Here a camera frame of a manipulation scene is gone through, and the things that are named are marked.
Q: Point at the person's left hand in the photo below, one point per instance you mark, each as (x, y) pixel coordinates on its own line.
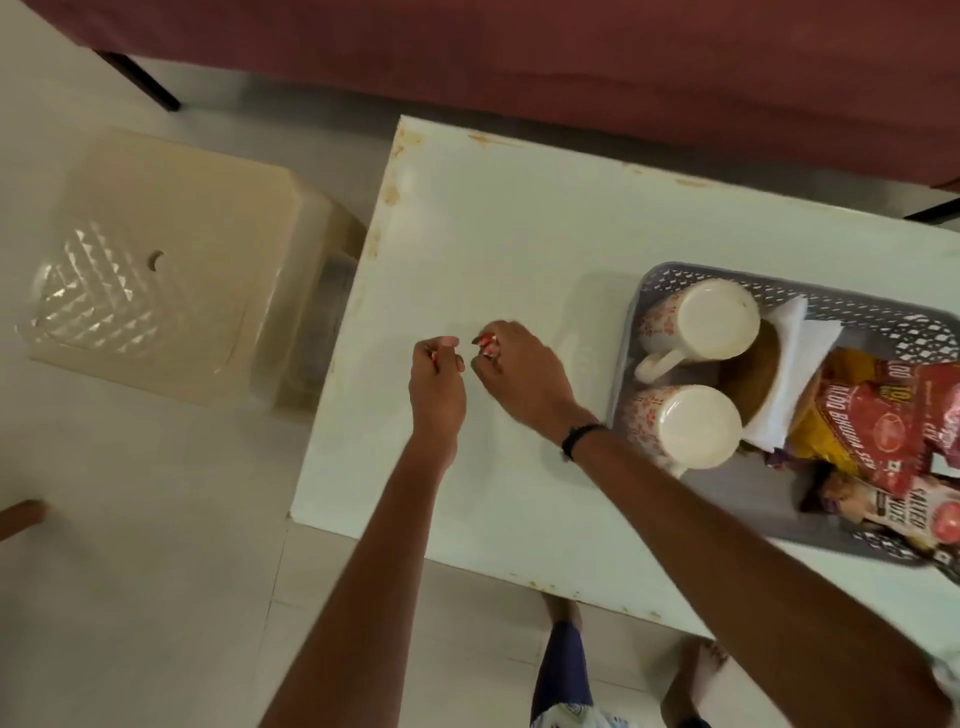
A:
(439, 405)

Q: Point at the person's right hand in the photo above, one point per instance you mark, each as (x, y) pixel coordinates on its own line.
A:
(532, 382)

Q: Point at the white floral mug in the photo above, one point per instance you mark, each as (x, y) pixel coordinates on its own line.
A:
(697, 427)
(716, 322)

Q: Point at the brown wooden napkin holder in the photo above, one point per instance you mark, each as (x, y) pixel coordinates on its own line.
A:
(757, 375)

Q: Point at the grey plastic basket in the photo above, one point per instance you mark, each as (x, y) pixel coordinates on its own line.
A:
(757, 495)

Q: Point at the white paper napkins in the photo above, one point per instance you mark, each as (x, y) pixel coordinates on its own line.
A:
(802, 352)

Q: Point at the yellow red snack packet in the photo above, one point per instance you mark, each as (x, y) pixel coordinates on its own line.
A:
(862, 427)
(934, 397)

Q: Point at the brown salted peanuts packet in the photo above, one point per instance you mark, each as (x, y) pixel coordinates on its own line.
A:
(900, 517)

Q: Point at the person's left forearm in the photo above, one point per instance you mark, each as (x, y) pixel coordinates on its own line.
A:
(360, 615)

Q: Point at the person's right forearm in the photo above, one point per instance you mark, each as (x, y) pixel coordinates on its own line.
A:
(750, 585)

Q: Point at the white coffee table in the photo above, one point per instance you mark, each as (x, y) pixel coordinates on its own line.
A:
(487, 247)

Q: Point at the person's left leg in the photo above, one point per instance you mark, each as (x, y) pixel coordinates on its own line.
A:
(562, 609)

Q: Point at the person's leg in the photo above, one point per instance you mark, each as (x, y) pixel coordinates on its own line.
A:
(694, 679)
(562, 609)

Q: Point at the person's right leg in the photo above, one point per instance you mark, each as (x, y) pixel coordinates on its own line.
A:
(694, 679)

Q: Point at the black wristband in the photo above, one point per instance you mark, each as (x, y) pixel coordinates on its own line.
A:
(581, 437)

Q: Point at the beige plastic stool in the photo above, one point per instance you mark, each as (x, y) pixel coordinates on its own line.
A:
(165, 262)

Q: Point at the red fabric sofa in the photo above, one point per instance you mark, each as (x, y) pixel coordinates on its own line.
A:
(525, 60)

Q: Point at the wooden chair leg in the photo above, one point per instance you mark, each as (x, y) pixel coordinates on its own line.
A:
(21, 519)

